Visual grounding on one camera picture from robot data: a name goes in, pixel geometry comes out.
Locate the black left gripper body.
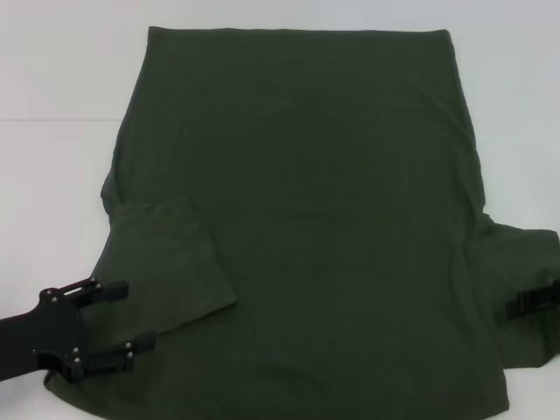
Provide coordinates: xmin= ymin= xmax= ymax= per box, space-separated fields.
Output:
xmin=0 ymin=288 xmax=88 ymax=382

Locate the dark green t-shirt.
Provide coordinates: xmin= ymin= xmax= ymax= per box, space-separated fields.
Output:
xmin=43 ymin=24 xmax=560 ymax=420

